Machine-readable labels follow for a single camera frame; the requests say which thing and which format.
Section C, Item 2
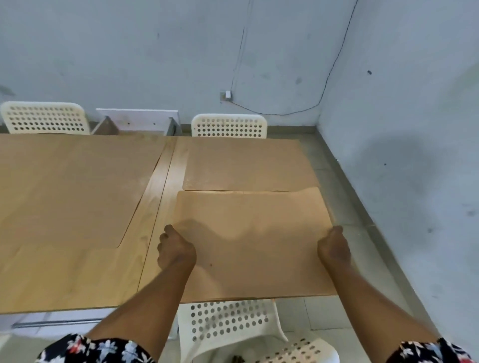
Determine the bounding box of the person's right hand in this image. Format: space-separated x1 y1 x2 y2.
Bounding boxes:
317 225 352 268

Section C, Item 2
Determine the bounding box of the person's left hand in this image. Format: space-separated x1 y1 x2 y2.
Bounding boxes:
156 224 198 272

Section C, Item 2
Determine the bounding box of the beige textured placemat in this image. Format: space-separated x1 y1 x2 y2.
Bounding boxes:
0 135 167 250
182 137 322 192
173 186 337 304

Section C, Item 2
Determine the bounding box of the person's left forearm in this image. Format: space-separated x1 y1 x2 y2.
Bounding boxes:
85 258 198 363

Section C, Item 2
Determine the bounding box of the person's right forearm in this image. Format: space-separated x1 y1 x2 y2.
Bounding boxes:
322 260 441 354

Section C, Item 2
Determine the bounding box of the wooden table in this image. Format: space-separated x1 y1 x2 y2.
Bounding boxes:
0 133 338 315

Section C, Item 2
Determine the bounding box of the black floral garment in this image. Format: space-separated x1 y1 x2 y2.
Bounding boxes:
35 334 474 363

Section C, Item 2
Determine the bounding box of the black wall cable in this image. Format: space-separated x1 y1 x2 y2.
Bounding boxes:
229 0 359 117

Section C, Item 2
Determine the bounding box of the thin grey wall cable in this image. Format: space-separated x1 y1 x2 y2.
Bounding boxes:
231 25 246 92

